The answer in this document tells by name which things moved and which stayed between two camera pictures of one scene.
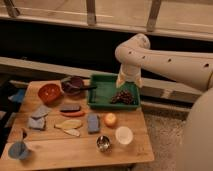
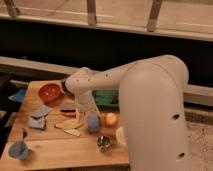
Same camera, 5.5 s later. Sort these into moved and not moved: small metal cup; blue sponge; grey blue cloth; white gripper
Moved: white gripper
Not moved: blue sponge; small metal cup; grey blue cloth
